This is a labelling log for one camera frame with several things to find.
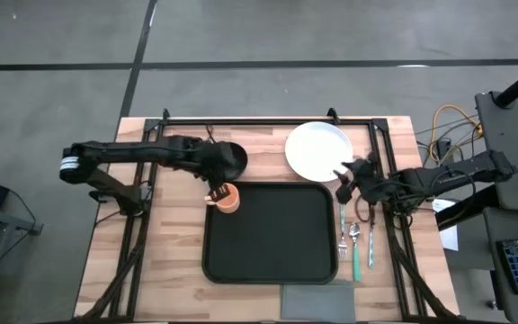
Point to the grey desk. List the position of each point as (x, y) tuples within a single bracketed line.
[(495, 279)]

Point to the grey metal side stand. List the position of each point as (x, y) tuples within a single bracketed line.
[(2, 219)]

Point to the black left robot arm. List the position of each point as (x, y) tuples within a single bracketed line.
[(119, 150)]

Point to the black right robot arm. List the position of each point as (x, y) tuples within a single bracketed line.
[(448, 173)]

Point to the black aluminium table frame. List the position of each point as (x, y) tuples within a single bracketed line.
[(263, 121)]

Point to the black plastic tray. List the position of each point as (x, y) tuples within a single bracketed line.
[(272, 234)]

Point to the white round plate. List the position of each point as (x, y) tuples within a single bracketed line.
[(315, 150)]

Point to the white paper sheet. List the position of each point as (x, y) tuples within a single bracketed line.
[(449, 231)]

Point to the silver knife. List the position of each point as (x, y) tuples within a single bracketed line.
[(371, 247)]

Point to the orange cup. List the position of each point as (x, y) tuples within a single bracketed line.
[(231, 204)]

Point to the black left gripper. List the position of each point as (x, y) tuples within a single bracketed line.
[(209, 159)]

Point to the silver fork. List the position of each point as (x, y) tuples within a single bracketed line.
[(342, 234)]

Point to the black power adapter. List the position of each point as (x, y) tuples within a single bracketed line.
[(443, 146)]

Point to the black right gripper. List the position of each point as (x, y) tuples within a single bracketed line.
[(370, 182)]

